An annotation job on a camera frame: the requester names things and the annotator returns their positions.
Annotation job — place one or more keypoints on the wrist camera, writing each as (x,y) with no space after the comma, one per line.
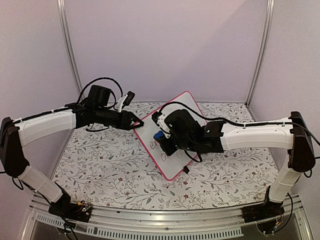
(124,101)
(159,119)

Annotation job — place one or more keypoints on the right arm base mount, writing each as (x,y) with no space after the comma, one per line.
(269,212)

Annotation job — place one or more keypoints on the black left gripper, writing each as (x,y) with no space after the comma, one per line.
(125,122)

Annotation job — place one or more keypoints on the right aluminium frame post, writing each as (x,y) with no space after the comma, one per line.
(262,51)

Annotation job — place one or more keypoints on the wire easel stand black tips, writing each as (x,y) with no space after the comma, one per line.
(185,169)

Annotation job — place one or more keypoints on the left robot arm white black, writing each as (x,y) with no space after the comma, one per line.
(94,109)

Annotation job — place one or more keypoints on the pink framed whiteboard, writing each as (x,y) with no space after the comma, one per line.
(183,117)

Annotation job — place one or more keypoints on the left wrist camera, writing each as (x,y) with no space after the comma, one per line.
(124,101)

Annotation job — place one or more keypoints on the aluminium frame post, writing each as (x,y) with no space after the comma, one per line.
(61,6)
(262,51)

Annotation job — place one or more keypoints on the front aluminium rail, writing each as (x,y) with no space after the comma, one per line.
(226,223)

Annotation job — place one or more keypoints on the left aluminium frame post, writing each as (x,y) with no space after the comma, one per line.
(61,6)

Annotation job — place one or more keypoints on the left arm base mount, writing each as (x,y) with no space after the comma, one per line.
(66,209)

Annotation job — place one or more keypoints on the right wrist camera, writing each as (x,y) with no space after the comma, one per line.
(159,119)

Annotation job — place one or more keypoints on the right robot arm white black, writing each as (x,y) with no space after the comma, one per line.
(291,133)

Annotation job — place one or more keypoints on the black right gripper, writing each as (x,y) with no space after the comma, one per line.
(168,150)

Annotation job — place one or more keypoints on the blue whiteboard eraser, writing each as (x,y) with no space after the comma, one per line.
(159,135)

